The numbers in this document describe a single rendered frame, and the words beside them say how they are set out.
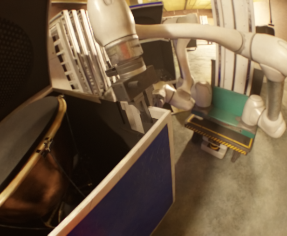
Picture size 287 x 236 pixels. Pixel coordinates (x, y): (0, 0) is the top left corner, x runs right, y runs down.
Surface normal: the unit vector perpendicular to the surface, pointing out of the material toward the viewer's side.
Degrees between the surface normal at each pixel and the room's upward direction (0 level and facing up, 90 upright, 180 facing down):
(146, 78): 80
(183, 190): 0
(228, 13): 90
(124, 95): 90
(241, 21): 90
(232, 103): 90
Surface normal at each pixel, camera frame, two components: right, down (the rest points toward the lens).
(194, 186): -0.19, -0.79
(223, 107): -0.72, 0.52
